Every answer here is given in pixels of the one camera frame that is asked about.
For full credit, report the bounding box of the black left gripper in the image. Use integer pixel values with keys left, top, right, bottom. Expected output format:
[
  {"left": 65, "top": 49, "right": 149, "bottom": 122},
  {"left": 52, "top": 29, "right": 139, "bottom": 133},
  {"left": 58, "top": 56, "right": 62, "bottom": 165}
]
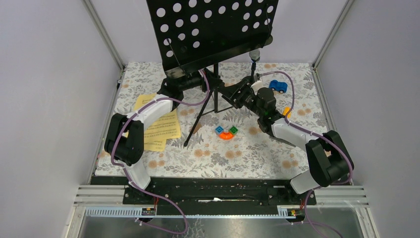
[{"left": 178, "top": 67, "right": 221, "bottom": 93}]

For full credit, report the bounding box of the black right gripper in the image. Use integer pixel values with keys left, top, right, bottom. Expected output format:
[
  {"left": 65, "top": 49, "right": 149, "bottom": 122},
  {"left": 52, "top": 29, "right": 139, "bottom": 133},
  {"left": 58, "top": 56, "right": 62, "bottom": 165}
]
[{"left": 218, "top": 78, "right": 264, "bottom": 118}]

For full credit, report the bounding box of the black music stand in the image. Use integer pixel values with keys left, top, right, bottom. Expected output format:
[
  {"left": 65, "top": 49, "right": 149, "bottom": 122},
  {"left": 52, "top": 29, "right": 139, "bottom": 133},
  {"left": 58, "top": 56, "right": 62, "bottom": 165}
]
[{"left": 146, "top": 0, "right": 279, "bottom": 147}]

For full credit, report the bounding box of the yellow sheet music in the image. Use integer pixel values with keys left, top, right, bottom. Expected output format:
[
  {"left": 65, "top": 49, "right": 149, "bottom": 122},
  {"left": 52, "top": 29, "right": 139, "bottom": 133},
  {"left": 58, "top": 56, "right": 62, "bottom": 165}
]
[
  {"left": 134, "top": 93, "right": 166, "bottom": 152},
  {"left": 157, "top": 109, "right": 181, "bottom": 139}
]

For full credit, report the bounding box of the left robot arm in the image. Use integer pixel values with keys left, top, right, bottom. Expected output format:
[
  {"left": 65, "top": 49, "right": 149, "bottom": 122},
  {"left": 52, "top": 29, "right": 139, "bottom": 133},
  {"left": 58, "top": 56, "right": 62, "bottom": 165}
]
[{"left": 104, "top": 69, "right": 210, "bottom": 204}]

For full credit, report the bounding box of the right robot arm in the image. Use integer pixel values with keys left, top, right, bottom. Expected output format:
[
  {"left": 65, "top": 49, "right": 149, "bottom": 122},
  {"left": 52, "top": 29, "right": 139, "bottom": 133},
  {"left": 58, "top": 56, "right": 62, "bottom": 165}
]
[{"left": 218, "top": 76, "right": 354, "bottom": 204}]

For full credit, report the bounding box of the black microphone stand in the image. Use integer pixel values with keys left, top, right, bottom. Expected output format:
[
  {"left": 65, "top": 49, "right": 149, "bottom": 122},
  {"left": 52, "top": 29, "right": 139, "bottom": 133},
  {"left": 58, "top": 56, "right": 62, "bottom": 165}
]
[{"left": 250, "top": 62, "right": 257, "bottom": 83}]

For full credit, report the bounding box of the blue toy brick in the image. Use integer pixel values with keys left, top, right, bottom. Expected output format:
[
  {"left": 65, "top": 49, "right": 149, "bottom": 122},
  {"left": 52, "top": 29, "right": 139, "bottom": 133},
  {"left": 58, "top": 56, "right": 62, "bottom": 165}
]
[{"left": 215, "top": 126, "right": 224, "bottom": 135}]

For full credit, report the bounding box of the green toy brick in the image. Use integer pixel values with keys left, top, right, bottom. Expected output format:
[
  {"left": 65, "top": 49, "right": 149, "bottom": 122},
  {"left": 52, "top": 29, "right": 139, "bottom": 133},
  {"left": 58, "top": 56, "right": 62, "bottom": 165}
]
[{"left": 229, "top": 126, "right": 238, "bottom": 135}]

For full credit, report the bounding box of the wooden block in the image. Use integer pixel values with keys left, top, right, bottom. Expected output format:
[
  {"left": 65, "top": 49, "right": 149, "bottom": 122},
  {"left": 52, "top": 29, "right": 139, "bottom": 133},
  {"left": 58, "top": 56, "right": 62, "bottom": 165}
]
[{"left": 191, "top": 122, "right": 202, "bottom": 134}]

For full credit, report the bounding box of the silver microphone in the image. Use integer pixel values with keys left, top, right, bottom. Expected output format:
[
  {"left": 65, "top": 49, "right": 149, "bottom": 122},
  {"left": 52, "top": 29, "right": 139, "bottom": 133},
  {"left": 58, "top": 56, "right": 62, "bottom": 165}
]
[{"left": 249, "top": 49, "right": 261, "bottom": 63}]

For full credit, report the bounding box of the blue toy car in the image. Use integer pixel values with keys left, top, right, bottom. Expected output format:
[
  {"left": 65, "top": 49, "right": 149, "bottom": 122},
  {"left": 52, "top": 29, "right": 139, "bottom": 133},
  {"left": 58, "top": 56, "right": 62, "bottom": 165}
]
[{"left": 269, "top": 80, "right": 288, "bottom": 94}]

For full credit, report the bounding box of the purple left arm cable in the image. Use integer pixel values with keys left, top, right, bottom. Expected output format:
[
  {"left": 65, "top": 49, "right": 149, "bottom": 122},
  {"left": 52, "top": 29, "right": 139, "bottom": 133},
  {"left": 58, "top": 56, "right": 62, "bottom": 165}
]
[{"left": 110, "top": 69, "right": 211, "bottom": 235}]

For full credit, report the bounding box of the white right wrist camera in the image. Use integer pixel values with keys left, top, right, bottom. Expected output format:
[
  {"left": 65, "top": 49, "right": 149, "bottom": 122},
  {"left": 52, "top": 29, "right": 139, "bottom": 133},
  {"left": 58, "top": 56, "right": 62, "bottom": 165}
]
[{"left": 251, "top": 73, "right": 263, "bottom": 94}]

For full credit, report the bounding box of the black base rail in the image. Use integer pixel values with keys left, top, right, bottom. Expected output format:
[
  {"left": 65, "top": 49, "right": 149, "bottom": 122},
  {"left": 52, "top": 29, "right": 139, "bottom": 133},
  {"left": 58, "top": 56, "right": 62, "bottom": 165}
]
[{"left": 92, "top": 177, "right": 317, "bottom": 217}]

